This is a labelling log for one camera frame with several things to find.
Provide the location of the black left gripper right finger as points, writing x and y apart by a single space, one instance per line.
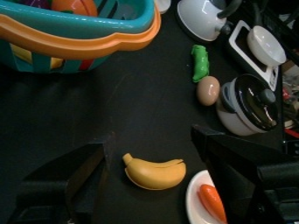
249 175

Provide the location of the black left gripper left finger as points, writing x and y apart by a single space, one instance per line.
54 186

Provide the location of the green toy beans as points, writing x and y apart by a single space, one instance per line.
201 64

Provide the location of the orange toy carrot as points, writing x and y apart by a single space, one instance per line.
213 201

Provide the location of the white plate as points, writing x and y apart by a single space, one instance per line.
193 201

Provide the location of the yellow toy banana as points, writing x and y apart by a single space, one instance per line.
156 173

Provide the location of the black toy pot lid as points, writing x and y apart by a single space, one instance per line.
256 100

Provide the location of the beige toy egg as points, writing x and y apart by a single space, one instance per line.
209 90

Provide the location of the teal basket with orange rim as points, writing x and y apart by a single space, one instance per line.
78 46

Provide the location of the orange toy fruit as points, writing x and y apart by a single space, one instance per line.
74 7

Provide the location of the white plastic toy piece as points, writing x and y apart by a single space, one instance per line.
164 5

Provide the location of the purple toy vegetable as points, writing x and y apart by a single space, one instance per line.
36 3

